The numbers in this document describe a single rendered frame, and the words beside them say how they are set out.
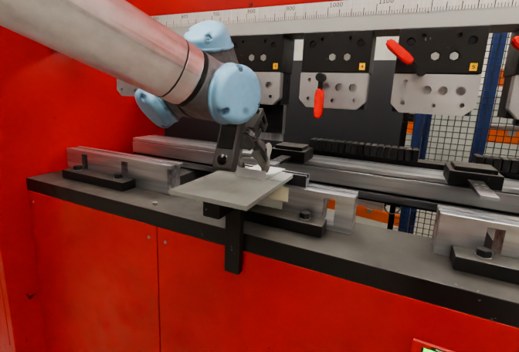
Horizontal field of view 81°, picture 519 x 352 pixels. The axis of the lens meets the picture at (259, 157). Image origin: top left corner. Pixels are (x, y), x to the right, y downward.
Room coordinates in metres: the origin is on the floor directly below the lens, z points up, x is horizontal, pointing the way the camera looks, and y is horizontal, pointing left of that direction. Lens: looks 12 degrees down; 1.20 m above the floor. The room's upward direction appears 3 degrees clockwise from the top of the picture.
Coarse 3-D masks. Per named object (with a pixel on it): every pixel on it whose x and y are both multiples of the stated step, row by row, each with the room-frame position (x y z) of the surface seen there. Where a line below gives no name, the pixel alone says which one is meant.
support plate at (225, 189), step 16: (208, 176) 0.71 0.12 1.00; (224, 176) 0.71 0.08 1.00; (240, 176) 0.72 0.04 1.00; (288, 176) 0.74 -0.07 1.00; (176, 192) 0.59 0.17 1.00; (192, 192) 0.58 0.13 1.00; (208, 192) 0.59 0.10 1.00; (224, 192) 0.59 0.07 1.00; (240, 192) 0.60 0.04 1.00; (256, 192) 0.60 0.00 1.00; (272, 192) 0.63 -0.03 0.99; (240, 208) 0.53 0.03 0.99
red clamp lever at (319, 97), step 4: (316, 76) 0.68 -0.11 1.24; (320, 76) 0.67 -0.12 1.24; (324, 76) 0.68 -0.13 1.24; (320, 80) 0.67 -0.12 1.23; (324, 80) 0.69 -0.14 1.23; (320, 84) 0.68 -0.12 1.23; (320, 88) 0.68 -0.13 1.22; (316, 92) 0.68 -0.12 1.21; (320, 92) 0.68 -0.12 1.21; (316, 96) 0.68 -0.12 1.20; (320, 96) 0.68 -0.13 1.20; (316, 100) 0.68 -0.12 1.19; (320, 100) 0.67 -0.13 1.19; (316, 104) 0.68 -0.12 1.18; (320, 104) 0.67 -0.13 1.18; (316, 108) 0.68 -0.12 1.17; (320, 108) 0.68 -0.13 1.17; (316, 112) 0.68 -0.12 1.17; (320, 112) 0.68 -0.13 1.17; (316, 116) 0.68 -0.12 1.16; (320, 116) 0.68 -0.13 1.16
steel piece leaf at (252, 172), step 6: (240, 168) 0.72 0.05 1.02; (246, 168) 0.72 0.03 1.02; (252, 168) 0.80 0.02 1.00; (258, 168) 0.80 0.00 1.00; (240, 174) 0.72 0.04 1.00; (246, 174) 0.72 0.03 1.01; (252, 174) 0.71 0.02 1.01; (258, 174) 0.70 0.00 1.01; (264, 174) 0.70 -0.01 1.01; (270, 174) 0.74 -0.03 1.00; (264, 180) 0.70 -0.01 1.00
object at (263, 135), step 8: (264, 104) 0.81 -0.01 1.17; (264, 112) 0.81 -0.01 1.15; (272, 112) 0.80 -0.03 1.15; (280, 112) 0.79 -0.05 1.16; (264, 120) 0.81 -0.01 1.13; (272, 120) 0.80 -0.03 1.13; (280, 120) 0.79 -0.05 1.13; (272, 128) 0.80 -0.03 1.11; (280, 128) 0.79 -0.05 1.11; (264, 136) 0.81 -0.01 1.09; (272, 136) 0.81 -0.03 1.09; (280, 136) 0.80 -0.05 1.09
